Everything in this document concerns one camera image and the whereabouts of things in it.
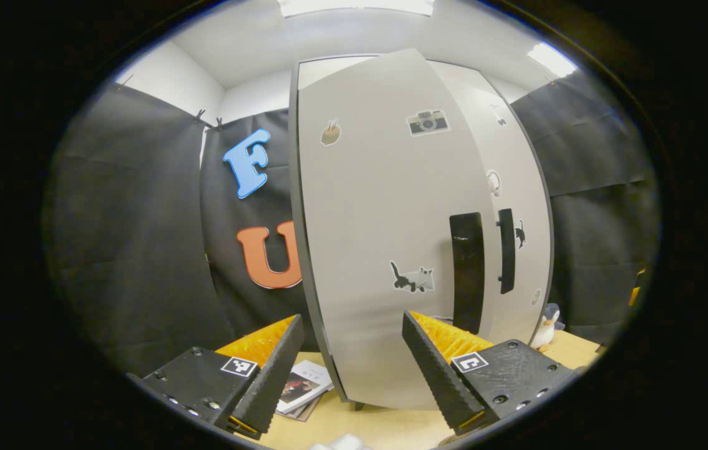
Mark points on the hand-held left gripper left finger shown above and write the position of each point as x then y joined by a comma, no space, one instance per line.
273,381

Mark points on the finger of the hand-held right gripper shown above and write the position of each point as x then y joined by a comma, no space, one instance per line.
635,290

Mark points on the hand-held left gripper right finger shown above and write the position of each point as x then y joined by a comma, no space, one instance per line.
435,375

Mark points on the white cabinet door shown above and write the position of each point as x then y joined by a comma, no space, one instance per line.
520,156
379,206

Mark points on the white cabinet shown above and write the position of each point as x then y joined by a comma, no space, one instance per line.
294,175

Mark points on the white booklet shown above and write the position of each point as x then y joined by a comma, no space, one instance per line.
304,387

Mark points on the grey booklet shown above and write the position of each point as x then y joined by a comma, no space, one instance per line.
307,415

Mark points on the black backdrop cloth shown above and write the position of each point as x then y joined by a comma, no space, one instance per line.
222,250
598,219
129,237

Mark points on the plush penguin toy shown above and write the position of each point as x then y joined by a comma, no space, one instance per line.
545,334

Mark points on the ceiling light panel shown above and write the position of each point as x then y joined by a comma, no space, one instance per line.
552,59
354,6

